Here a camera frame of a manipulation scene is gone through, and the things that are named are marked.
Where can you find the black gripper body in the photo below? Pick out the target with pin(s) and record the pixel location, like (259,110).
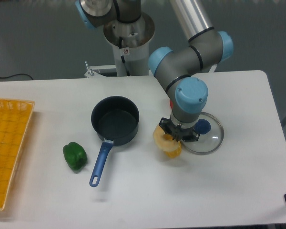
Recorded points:
(183,126)

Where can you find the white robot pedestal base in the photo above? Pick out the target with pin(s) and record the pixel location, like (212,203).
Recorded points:
(129,32)

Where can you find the yellow woven basket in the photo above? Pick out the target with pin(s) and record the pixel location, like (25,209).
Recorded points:
(15,116)

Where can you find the beige toy donut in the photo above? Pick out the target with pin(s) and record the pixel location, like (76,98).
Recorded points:
(158,137)

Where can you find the glass pot lid blue knob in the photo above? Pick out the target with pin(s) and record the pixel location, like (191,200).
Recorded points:
(211,135)

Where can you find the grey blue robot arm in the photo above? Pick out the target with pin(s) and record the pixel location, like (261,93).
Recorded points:
(174,70)

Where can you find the dark blue saucepan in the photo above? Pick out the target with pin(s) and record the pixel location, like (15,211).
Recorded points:
(115,120)

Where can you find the green toy bell pepper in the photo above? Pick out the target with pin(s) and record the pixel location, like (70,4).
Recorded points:
(75,156)

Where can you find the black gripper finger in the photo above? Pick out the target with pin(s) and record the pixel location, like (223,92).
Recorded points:
(169,128)
(189,136)

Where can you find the yellow toy corn cob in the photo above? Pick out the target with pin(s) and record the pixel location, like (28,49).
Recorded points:
(172,152)

